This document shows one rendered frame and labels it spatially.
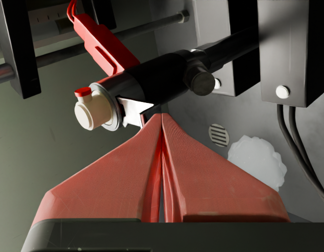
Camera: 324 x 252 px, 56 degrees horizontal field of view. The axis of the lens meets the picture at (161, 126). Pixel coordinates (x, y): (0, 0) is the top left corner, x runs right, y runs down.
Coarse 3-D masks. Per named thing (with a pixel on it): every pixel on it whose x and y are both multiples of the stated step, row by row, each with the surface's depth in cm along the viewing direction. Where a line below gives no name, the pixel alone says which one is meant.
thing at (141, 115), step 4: (156, 104) 13; (148, 108) 13; (152, 108) 13; (156, 108) 13; (140, 112) 13; (144, 112) 13; (148, 112) 13; (152, 112) 13; (156, 112) 13; (140, 116) 13; (144, 116) 13; (148, 116) 13; (140, 120) 13; (144, 120) 13; (140, 124) 13; (144, 124) 13
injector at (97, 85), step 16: (240, 32) 23; (256, 32) 24; (208, 48) 20; (224, 48) 21; (240, 48) 22; (144, 64) 17; (160, 64) 18; (176, 64) 18; (192, 64) 18; (208, 64) 20; (112, 80) 16; (128, 80) 16; (144, 80) 16; (160, 80) 17; (176, 80) 18; (192, 80) 17; (208, 80) 17; (112, 96) 15; (128, 96) 16; (144, 96) 16; (160, 96) 17; (176, 96) 19; (112, 128) 16
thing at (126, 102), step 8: (120, 96) 15; (128, 104) 15; (136, 104) 14; (144, 104) 14; (152, 104) 13; (160, 104) 13; (128, 112) 15; (136, 112) 15; (160, 112) 14; (128, 120) 15; (136, 120) 15
